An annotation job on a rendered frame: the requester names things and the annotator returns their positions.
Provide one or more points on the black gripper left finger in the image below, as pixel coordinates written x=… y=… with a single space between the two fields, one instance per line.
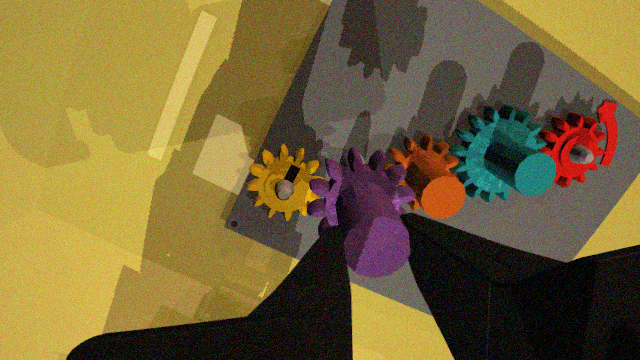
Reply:
x=308 y=317

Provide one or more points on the teal gear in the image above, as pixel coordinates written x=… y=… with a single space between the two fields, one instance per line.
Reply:
x=500 y=153

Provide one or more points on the purple gear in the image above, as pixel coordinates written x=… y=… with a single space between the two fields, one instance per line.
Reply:
x=365 y=202

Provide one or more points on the red curved arrow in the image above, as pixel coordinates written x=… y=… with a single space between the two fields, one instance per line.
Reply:
x=606 y=115

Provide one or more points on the yellow gear with black stripe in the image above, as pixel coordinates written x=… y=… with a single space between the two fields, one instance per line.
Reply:
x=288 y=168

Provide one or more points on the orange gear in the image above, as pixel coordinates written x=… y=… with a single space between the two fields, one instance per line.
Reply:
x=438 y=191

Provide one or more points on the red gear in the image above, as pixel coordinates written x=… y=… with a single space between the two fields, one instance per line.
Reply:
x=563 y=137

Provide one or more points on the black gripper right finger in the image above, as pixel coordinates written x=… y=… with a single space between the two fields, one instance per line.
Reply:
x=494 y=302

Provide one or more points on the grey board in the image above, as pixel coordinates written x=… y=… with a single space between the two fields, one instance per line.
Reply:
x=380 y=70

